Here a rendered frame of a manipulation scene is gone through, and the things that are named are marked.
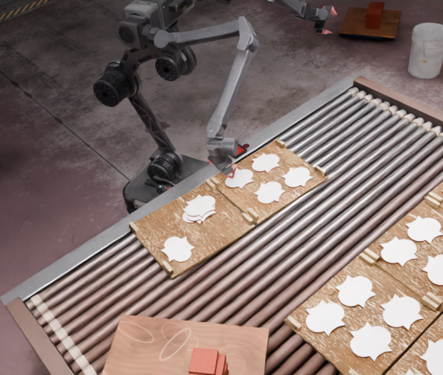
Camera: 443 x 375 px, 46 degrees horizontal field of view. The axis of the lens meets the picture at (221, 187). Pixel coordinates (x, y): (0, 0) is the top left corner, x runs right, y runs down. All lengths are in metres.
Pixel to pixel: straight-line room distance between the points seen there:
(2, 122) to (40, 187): 1.01
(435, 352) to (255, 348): 0.59
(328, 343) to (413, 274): 0.43
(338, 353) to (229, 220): 0.71
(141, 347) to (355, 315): 0.74
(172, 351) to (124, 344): 0.16
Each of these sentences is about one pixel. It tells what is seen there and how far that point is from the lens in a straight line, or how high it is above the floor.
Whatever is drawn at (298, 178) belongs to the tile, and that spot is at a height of 0.94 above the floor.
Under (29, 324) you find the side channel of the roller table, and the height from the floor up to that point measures 0.95.
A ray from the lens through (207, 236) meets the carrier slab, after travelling 2.15.
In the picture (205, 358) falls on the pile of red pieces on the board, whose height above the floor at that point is 1.29.
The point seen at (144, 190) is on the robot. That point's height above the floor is 0.24.
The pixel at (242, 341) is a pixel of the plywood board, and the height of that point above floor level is 1.04.
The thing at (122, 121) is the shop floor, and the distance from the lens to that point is 4.46.
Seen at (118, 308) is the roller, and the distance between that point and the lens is 2.04.
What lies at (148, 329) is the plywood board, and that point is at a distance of 1.81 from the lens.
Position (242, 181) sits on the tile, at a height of 0.94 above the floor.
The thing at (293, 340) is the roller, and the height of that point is 0.92.
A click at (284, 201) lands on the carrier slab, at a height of 0.94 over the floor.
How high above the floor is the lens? 2.56
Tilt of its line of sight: 44 degrees down
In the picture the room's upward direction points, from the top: 7 degrees counter-clockwise
